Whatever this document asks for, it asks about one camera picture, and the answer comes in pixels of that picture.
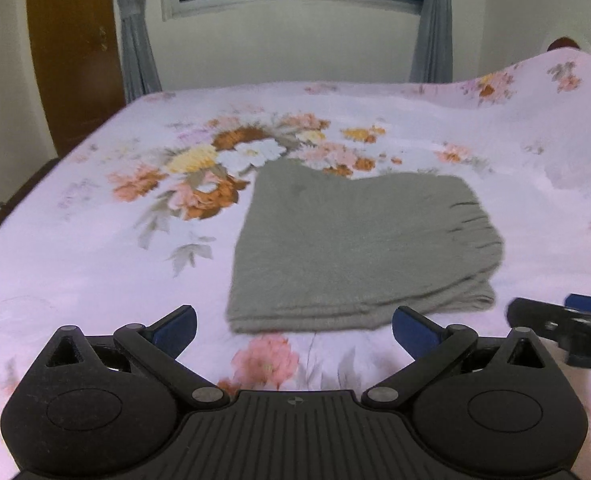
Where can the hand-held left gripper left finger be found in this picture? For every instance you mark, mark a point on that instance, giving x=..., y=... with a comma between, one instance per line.
x=176, y=331

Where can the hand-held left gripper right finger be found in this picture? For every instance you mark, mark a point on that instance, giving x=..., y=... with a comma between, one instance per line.
x=415, y=332

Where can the grey pants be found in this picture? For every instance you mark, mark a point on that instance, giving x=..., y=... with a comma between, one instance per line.
x=355, y=245

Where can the floral bed sheet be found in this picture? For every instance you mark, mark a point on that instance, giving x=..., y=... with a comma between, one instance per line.
x=100, y=270

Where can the brown wooden headboard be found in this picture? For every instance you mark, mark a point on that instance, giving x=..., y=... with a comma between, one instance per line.
x=570, y=44

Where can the grey curtain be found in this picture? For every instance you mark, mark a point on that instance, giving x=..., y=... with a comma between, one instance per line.
x=433, y=25
x=135, y=35

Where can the brown wooden door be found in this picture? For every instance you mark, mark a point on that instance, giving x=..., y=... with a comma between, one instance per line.
x=70, y=50

